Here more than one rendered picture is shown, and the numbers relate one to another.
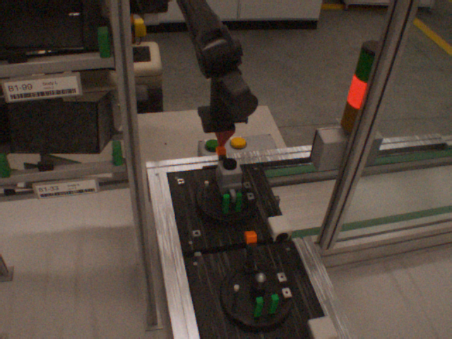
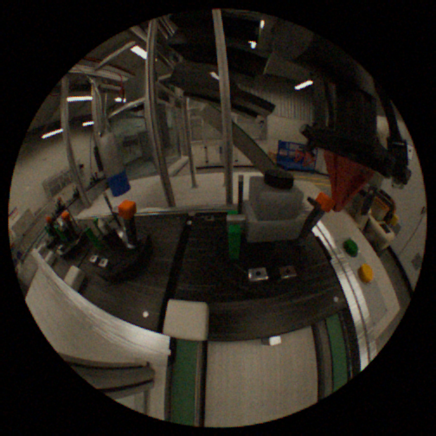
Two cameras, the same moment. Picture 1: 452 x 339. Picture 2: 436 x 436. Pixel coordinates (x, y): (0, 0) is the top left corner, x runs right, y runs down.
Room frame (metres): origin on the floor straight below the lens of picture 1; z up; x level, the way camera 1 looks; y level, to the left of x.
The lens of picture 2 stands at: (0.67, -0.13, 1.13)
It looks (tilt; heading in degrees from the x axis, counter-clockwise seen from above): 37 degrees down; 110
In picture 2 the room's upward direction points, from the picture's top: 4 degrees counter-clockwise
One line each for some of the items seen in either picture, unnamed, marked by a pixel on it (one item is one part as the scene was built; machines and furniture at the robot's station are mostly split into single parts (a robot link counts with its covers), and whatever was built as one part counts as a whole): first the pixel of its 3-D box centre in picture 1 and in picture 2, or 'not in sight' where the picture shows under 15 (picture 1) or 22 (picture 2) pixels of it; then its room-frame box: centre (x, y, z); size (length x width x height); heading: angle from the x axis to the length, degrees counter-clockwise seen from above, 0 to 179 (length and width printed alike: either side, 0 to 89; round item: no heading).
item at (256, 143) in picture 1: (236, 152); (355, 282); (0.92, -0.03, 0.93); 0.21 x 0.07 x 0.06; 107
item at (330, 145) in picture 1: (359, 110); not in sight; (0.63, -0.22, 1.29); 0.12 x 0.05 x 0.25; 107
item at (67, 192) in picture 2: not in sight; (65, 183); (-9.08, 0.98, 1.13); 2.86 x 1.56 x 2.25; 105
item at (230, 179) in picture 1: (229, 177); (266, 204); (0.68, -0.01, 1.06); 0.08 x 0.04 x 0.07; 17
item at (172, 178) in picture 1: (225, 205); (259, 258); (0.69, -0.01, 0.96); 0.24 x 0.24 x 0.02; 17
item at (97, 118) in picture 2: not in sight; (98, 118); (-0.58, 0.45, 1.56); 0.09 x 0.04 x 1.39; 107
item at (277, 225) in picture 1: (279, 229); (188, 321); (0.62, -0.13, 0.97); 0.05 x 0.05 x 0.04; 17
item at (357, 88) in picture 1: (364, 90); not in sight; (0.63, -0.22, 1.33); 0.05 x 0.05 x 0.05
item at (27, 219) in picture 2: not in sight; (35, 221); (-6.97, -1.62, 0.69); 2.42 x 1.03 x 1.38; 105
